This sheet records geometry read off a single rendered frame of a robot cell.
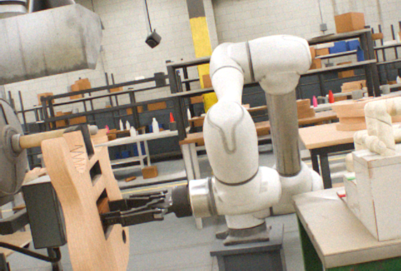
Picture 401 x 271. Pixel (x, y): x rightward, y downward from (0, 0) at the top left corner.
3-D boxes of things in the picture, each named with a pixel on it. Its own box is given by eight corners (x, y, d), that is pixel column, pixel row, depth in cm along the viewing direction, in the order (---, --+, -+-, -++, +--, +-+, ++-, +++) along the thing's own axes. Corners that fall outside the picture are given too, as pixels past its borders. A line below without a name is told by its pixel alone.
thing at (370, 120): (372, 152, 105) (366, 110, 105) (368, 150, 109) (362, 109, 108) (386, 149, 105) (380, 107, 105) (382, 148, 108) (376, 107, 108)
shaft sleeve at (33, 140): (20, 133, 120) (26, 140, 123) (19, 144, 118) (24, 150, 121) (88, 122, 119) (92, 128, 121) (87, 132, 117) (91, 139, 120)
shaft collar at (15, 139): (12, 131, 120) (20, 140, 124) (9, 147, 117) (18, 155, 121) (19, 130, 120) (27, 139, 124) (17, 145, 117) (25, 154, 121)
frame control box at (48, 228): (-14, 280, 138) (-32, 196, 137) (17, 256, 159) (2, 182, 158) (64, 271, 136) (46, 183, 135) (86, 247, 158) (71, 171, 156)
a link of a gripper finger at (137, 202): (163, 196, 114) (166, 193, 115) (123, 196, 119) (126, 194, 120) (166, 211, 115) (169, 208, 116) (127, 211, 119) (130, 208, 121)
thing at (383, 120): (383, 157, 97) (376, 111, 97) (378, 155, 100) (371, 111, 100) (398, 154, 97) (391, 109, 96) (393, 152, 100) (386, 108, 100)
